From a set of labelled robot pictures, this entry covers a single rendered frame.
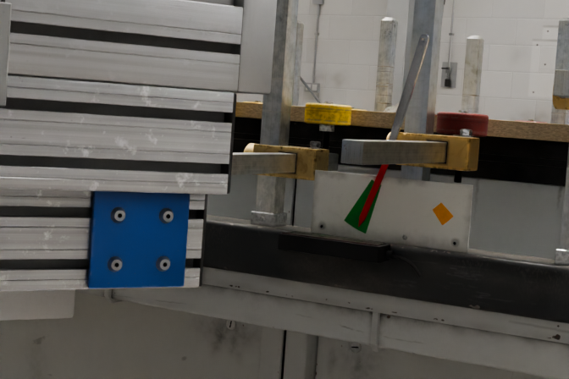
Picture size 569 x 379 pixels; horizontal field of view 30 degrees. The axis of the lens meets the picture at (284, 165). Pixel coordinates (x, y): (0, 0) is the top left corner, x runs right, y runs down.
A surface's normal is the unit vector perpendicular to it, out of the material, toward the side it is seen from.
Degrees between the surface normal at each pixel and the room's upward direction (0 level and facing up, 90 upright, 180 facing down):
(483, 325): 90
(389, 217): 90
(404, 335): 90
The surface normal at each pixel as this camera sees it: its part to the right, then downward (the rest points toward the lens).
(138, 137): 0.48, 0.08
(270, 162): 0.88, 0.09
